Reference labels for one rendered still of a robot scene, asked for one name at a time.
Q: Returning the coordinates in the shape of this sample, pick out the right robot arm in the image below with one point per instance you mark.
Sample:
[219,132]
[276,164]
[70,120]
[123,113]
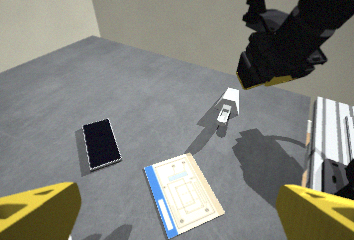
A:
[321,15]

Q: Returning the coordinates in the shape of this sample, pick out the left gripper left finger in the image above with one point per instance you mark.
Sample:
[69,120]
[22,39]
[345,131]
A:
[47,213]

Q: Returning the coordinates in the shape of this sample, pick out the silver slotted metal rail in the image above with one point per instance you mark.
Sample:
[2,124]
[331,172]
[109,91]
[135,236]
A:
[328,138]

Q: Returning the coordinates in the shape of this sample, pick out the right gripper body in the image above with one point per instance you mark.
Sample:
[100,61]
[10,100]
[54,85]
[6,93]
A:
[293,50]

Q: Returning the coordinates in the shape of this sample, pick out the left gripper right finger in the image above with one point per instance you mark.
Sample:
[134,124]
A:
[307,214]

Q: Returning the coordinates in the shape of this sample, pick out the white scoop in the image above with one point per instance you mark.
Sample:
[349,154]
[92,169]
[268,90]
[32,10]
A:
[228,103]

